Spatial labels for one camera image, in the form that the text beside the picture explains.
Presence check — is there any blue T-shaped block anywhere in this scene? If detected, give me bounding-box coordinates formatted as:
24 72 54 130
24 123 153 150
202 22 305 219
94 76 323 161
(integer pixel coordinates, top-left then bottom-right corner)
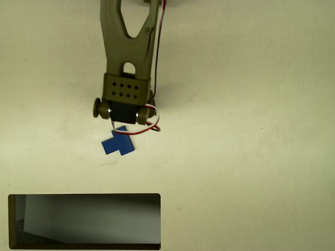
101 125 136 157

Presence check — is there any red white black wrist cable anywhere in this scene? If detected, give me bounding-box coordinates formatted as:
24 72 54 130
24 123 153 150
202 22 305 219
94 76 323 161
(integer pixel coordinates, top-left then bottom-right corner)
143 103 161 126

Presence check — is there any rectangular box opening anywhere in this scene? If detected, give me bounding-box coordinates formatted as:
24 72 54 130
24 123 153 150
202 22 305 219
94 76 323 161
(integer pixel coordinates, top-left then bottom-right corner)
7 193 162 251

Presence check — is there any red white black gripper cable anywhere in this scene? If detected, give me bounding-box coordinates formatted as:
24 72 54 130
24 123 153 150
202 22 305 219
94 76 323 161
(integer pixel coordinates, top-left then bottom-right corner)
111 120 162 135

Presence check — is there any thin red black arm cable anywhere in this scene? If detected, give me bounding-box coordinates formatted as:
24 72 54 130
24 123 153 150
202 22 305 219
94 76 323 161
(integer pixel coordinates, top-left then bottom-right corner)
152 0 167 101

